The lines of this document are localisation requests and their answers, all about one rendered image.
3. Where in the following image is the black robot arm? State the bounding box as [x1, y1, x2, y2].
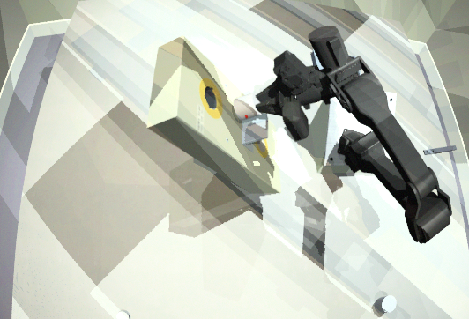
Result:
[272, 26, 452, 244]

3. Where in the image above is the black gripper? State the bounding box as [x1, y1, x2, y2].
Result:
[255, 65, 334, 142]

